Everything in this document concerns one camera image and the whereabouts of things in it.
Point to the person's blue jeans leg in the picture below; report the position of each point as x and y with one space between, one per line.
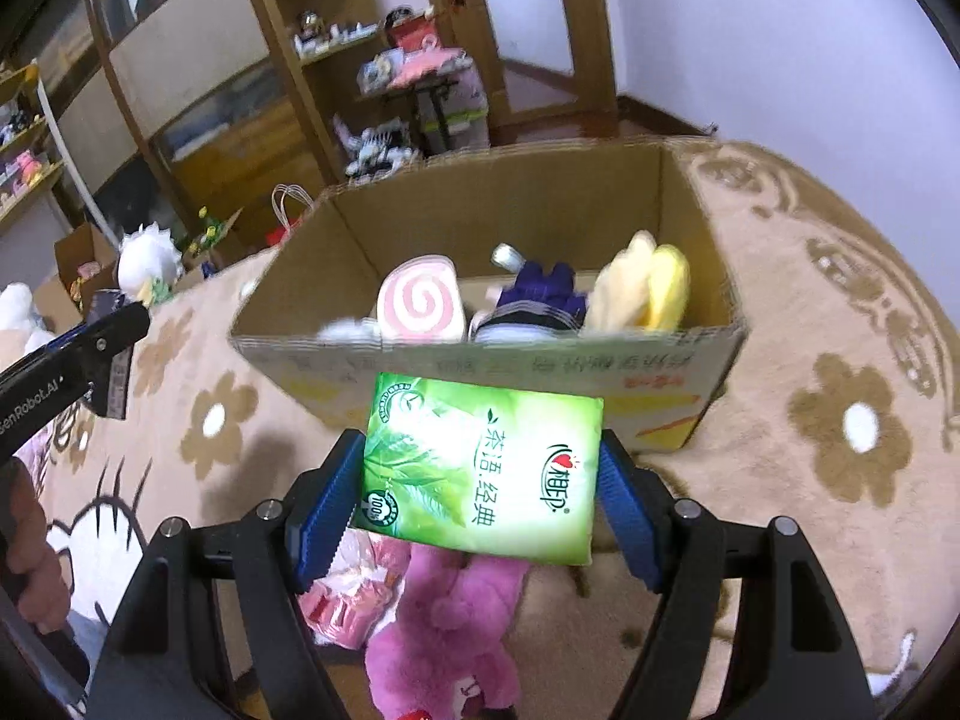
79 641

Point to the wooden door with glass panel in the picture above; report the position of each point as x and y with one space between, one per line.
592 30

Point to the glass jar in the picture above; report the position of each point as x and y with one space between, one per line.
307 21

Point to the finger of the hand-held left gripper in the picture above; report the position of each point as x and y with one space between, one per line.
112 334
58 341

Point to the pink toy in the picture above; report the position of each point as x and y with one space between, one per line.
26 165

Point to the pink cloth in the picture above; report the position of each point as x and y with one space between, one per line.
424 65

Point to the large open cardboard box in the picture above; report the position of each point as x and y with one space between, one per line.
79 255

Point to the person's left hand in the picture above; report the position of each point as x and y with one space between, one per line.
30 540

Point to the white fluffy plush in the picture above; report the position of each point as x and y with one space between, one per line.
15 307

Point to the black hat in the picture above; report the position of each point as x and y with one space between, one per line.
401 15

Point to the clear plastic storage box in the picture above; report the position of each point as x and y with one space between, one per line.
469 116

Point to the purple-haired doll plush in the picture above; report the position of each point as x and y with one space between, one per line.
540 300

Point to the pink bear plush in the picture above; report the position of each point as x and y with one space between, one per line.
442 637

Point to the red paper bag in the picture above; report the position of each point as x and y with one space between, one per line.
279 234

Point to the wooden corner shelf unit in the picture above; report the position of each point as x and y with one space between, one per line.
262 0

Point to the white spiky-haired plush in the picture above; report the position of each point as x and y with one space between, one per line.
150 262

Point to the black and white striped item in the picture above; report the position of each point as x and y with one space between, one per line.
375 148

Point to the yellow wall shelf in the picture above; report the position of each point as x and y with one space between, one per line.
19 82

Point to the cardboard box with green bottles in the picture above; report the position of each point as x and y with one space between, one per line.
217 240

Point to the green tissue pack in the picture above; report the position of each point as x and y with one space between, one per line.
480 465

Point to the pink plastic packet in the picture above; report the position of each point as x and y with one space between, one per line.
352 600

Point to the yellow dog plush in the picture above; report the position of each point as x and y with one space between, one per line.
645 285

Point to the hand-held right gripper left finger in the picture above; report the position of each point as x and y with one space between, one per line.
334 510

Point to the pink swirl roll plush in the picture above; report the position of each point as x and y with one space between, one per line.
420 300

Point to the small dark table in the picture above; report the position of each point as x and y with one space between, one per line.
436 105

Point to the red box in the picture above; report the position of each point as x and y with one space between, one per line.
412 35

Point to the brown cardboard box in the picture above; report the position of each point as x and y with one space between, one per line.
525 202

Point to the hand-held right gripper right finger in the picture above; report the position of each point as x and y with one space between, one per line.
626 510

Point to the wooden wardrobe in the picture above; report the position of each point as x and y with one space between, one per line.
187 67

